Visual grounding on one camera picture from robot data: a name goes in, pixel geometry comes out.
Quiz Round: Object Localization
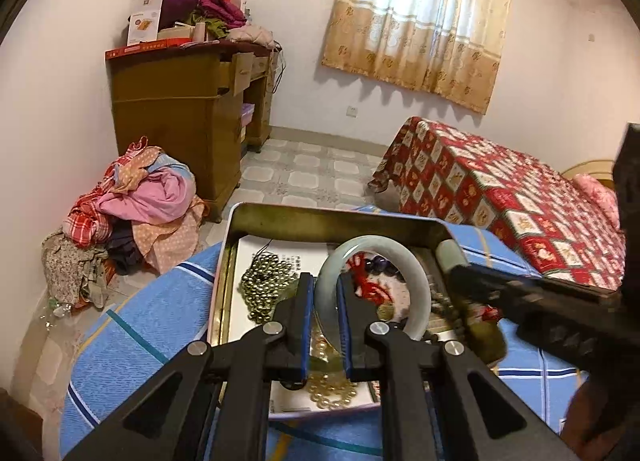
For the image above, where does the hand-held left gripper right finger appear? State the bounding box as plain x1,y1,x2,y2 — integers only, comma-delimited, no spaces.
336,273,576,461

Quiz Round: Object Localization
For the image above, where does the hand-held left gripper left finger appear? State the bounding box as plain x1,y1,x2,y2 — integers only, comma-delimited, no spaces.
65,273,317,461

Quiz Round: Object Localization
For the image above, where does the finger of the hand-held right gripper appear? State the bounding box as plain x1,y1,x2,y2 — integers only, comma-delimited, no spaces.
435,239,622,323

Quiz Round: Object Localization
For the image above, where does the green jade bead bracelet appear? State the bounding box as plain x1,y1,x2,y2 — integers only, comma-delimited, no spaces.
466,310,508,368

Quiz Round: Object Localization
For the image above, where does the metallic bead necklace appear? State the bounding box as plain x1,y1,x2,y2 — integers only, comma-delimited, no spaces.
238,241,302,326

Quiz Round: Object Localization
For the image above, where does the dark purple bead bracelet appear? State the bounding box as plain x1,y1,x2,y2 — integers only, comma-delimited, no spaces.
364,256,402,276

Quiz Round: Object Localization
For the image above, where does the pale jade bangle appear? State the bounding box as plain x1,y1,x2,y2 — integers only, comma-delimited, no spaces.
314,236,432,342

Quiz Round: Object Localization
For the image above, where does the pink floral tin box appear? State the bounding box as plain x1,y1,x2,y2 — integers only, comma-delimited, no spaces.
206,202,532,421

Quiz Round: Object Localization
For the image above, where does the person's right forearm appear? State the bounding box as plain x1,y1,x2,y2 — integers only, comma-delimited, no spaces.
562,371,640,457

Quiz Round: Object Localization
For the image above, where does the red tassel charm with coin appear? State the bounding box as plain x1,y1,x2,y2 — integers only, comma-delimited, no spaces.
350,261,403,321

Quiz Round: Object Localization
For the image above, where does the bed with red patterned quilt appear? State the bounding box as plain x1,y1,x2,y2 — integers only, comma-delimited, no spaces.
368,116,627,292

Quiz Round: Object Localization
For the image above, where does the pink pillow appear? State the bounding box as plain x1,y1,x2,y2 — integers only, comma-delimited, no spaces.
574,174,622,233

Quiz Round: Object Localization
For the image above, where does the cream wooden headboard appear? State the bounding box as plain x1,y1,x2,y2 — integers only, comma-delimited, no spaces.
560,159,618,183

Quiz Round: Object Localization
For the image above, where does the blue plaid tablecloth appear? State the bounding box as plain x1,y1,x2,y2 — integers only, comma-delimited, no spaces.
60,206,591,461

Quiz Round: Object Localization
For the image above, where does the pile of clothes on floor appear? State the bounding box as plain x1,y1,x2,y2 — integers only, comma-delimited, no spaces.
41,136,209,310

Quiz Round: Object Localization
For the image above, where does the purple plastic container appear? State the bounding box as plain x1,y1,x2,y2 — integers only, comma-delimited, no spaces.
239,102,257,143

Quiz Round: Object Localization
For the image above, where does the wooden desk with clutter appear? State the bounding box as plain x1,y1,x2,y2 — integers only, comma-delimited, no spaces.
106,38,282,223

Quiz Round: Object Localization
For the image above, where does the yellow patterned curtain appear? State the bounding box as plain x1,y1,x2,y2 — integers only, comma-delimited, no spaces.
321,0,517,116

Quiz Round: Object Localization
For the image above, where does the brown board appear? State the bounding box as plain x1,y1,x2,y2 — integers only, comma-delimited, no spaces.
0,387,43,461

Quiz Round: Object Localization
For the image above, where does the flat red box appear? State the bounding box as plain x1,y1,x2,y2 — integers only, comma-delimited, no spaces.
104,38,169,62

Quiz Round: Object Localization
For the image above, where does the pile of clothes on cabinet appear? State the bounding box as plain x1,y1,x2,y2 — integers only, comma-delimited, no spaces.
159,0,278,48

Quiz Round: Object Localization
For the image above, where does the white product box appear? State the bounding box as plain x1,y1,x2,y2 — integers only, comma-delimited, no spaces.
125,0,167,47

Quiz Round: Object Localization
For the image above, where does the pale yellow bead bracelet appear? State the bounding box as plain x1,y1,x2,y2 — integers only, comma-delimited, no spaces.
306,321,372,410

